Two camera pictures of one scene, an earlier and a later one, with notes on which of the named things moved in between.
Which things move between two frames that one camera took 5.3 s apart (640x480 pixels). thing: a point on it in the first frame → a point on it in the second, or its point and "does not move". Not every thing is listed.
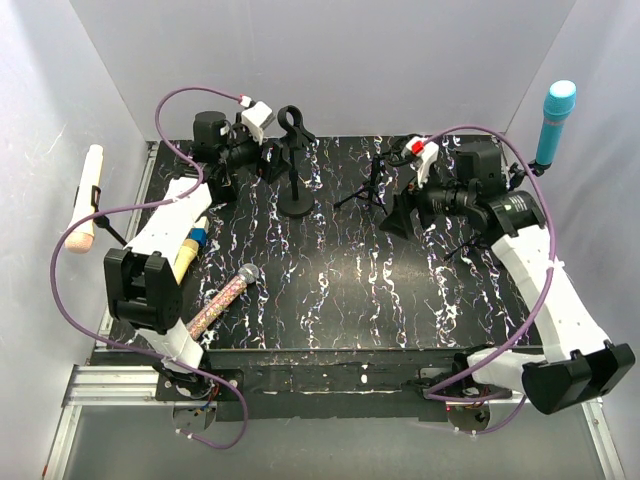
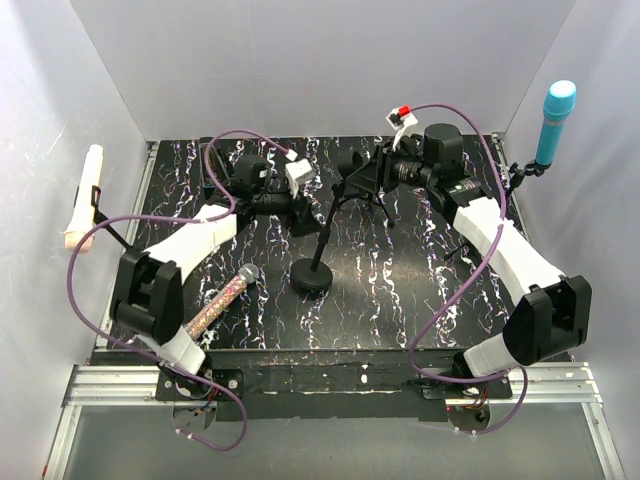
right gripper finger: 398,222 → 365,178
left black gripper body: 244,153 → 277,202
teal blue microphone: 559,102 does not move
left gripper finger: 278,157 → 305,204
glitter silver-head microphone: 247,274 does not move
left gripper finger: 269,169 → 306,223
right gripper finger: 408,200 → 377,165
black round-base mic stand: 296,136 → 314,274
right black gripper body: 446,199 → 406,170
